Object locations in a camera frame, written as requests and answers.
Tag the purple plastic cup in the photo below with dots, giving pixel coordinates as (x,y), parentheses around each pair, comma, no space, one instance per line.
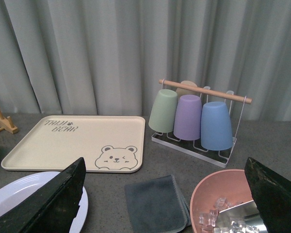
(187,124)

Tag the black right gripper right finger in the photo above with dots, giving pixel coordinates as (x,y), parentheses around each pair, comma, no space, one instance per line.
(272,195)

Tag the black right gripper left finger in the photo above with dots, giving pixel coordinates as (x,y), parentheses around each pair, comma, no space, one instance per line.
(50,209)

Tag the grey curtain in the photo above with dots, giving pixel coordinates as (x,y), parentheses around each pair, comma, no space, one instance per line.
(105,57)

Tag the pink bowl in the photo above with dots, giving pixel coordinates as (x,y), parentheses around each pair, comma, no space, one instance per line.
(230,184)

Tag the metal ice scoop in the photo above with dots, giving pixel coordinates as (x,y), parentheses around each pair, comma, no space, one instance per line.
(243,218)

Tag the grey folded cloth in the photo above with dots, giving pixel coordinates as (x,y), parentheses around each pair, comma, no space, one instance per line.
(157,206)

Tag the green plastic cup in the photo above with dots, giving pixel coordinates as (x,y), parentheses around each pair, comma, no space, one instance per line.
(163,111)

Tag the beige bear serving tray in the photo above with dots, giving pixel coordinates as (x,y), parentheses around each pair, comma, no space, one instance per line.
(108,144)

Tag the blue plastic cup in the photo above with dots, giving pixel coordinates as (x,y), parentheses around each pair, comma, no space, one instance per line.
(216,130)

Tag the white ribbed plate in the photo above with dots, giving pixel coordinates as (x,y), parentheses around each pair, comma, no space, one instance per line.
(17,191)

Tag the white wire cup rack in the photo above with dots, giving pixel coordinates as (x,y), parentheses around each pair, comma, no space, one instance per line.
(194,148)

